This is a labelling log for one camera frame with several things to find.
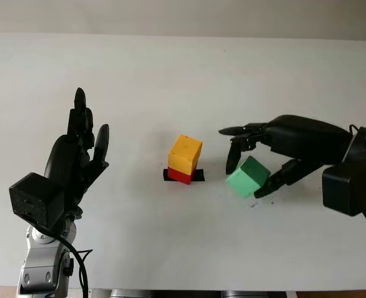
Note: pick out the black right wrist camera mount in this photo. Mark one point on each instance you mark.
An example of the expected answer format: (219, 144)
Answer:
(350, 189)

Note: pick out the red wooden block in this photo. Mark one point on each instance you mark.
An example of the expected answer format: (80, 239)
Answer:
(178, 176)

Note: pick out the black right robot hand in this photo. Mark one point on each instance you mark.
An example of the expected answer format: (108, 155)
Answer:
(307, 139)

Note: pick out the black tape mark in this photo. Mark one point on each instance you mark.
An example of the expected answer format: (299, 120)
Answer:
(200, 175)

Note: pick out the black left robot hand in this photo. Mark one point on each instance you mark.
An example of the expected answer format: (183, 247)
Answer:
(68, 161)

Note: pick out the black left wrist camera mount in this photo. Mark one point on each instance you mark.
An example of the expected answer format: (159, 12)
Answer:
(35, 198)

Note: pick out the green wooden block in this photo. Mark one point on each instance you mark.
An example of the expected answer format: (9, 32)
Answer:
(246, 178)

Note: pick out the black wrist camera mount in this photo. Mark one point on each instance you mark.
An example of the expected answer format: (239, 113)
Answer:
(35, 198)
(350, 189)

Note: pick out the yellow wooden block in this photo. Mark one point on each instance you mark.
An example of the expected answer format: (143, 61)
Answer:
(183, 152)

